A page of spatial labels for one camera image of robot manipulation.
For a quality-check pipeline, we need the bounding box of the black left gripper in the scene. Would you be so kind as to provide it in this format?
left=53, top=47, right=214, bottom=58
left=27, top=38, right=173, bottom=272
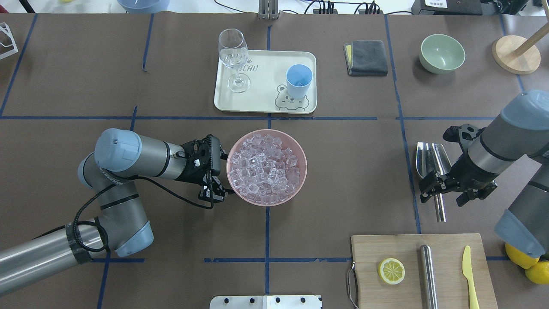
left=171, top=134, right=230, bottom=201

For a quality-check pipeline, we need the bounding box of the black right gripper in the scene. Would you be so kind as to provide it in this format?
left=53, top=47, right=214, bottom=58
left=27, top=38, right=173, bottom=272
left=418, top=124, right=498, bottom=207

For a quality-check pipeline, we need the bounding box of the stainless steel ice scoop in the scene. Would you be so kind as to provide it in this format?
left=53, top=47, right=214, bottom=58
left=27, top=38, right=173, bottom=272
left=415, top=142, right=453, bottom=223

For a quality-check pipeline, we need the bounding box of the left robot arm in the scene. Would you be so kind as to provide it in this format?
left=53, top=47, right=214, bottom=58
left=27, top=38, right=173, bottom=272
left=0, top=128, right=233, bottom=295

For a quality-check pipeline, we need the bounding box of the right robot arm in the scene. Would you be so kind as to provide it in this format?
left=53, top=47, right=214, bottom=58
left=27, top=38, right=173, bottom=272
left=418, top=90, right=549, bottom=258

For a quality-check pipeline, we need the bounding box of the pink bowl of ice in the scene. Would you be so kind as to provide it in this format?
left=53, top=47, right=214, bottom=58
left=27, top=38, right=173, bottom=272
left=226, top=129, right=308, bottom=207

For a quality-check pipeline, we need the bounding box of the light blue plastic cup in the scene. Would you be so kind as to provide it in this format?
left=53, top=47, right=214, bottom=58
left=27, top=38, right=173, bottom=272
left=286, top=64, right=313, bottom=99

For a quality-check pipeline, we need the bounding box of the yellow plastic knife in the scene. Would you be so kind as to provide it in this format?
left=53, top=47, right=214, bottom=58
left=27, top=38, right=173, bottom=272
left=462, top=245, right=479, bottom=309

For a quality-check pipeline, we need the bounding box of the wooden cutting board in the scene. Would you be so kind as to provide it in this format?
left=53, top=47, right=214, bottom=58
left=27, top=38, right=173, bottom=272
left=351, top=233, right=498, bottom=309

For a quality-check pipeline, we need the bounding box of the lemon half slice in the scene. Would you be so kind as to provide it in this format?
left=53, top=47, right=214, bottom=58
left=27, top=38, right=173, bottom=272
left=377, top=258, right=406, bottom=285

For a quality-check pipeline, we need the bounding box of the yellow lemon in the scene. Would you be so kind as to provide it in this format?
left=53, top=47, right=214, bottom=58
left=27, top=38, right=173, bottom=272
left=504, top=243, right=540, bottom=270
left=524, top=261, right=549, bottom=285

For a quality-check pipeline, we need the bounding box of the cream serving tray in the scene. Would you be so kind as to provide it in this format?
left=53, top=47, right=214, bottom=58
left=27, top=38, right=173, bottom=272
left=214, top=50, right=317, bottom=114

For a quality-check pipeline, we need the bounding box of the green bowl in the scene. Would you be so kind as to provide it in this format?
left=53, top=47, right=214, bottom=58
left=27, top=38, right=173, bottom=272
left=419, top=34, right=465, bottom=75

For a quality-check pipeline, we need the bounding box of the clear wine glass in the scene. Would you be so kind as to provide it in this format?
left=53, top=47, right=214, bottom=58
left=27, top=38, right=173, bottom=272
left=218, top=29, right=250, bottom=93

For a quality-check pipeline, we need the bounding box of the wooden stand round base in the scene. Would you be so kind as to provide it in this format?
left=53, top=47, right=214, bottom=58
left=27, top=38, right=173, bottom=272
left=492, top=23, right=549, bottom=76

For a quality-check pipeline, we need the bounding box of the grey folded cloth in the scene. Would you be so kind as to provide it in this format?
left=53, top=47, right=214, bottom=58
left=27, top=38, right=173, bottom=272
left=344, top=40, right=388, bottom=76

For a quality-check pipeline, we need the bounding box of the blue bowl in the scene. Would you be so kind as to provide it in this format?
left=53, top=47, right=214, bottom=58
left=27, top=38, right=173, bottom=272
left=117, top=0, right=170, bottom=14

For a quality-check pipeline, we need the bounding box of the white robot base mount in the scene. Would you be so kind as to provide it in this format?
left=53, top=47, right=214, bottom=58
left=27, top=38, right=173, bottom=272
left=209, top=294, right=323, bottom=309

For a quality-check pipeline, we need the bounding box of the white wire cup rack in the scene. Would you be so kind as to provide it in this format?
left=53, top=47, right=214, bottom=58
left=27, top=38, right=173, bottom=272
left=0, top=23, right=19, bottom=59

